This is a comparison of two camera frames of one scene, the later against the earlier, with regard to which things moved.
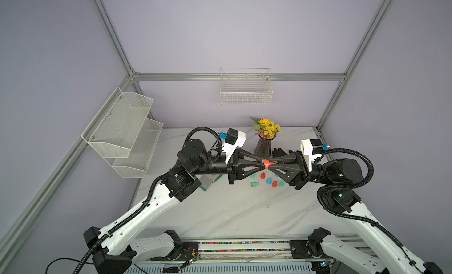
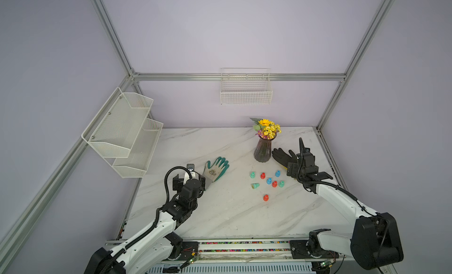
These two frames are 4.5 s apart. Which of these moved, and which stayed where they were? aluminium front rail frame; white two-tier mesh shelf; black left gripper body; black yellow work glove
Moved: black left gripper body
Stayed: black yellow work glove; aluminium front rail frame; white two-tier mesh shelf
